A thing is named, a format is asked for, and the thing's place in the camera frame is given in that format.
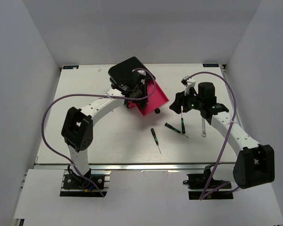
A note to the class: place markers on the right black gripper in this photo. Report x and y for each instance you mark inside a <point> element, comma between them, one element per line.
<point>180,100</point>

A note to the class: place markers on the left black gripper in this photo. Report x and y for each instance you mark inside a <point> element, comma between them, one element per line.
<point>144,88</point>

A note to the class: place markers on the black drawer cabinet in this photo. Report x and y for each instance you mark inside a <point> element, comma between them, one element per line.
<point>123,70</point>

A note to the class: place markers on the pink top drawer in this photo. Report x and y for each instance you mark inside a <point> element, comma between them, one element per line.
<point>155,101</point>

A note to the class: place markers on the silver wrench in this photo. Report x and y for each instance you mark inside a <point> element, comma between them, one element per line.
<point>204,127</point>

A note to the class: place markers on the small green black screwdriver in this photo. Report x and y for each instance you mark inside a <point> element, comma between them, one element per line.
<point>155,139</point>

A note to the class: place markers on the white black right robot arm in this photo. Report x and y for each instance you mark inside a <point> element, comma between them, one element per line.
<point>255,163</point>

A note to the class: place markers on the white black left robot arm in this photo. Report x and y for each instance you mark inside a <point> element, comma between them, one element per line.
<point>77,129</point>

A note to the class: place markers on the blue table corner label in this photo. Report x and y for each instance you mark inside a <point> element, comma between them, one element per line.
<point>210,65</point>

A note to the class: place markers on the blue left table label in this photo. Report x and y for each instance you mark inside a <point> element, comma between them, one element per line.
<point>70,67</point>

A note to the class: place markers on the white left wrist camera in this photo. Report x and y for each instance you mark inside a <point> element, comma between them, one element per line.
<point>142,76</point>

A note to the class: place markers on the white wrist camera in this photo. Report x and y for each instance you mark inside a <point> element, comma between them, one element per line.
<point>188,83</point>
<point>142,76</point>

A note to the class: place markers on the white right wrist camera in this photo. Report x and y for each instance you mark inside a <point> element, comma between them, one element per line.
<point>188,83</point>

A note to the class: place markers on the aluminium table front rail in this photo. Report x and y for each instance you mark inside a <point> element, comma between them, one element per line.
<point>127,166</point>

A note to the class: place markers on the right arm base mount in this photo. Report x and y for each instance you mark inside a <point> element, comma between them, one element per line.
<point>196,183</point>

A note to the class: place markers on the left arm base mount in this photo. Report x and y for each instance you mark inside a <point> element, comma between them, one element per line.
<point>72,187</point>

